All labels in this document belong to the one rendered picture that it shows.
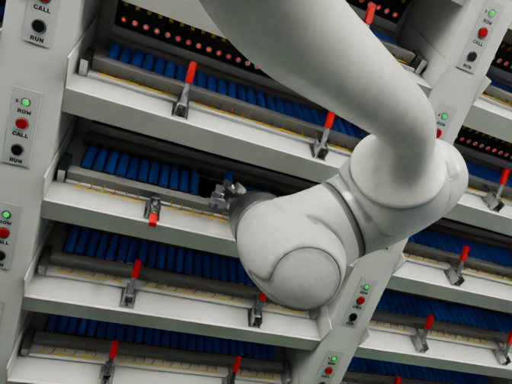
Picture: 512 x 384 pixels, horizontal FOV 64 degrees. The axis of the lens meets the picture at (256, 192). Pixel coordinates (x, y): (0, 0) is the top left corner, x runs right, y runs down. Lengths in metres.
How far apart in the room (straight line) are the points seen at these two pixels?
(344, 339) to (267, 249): 0.60
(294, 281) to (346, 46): 0.24
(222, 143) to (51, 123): 0.27
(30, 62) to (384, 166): 0.53
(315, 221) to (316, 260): 0.05
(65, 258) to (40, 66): 0.36
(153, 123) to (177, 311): 0.38
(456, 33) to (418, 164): 0.47
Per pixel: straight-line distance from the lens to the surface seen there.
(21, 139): 0.74
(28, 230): 0.80
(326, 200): 0.47
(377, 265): 0.92
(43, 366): 0.99
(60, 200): 0.77
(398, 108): 0.33
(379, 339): 1.08
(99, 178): 0.78
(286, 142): 0.78
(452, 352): 1.22
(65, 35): 0.71
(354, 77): 0.27
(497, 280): 1.20
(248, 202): 0.56
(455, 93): 0.88
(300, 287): 0.41
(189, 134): 0.72
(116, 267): 0.88
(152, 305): 0.87
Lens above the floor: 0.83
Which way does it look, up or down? 15 degrees down
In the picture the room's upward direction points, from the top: 19 degrees clockwise
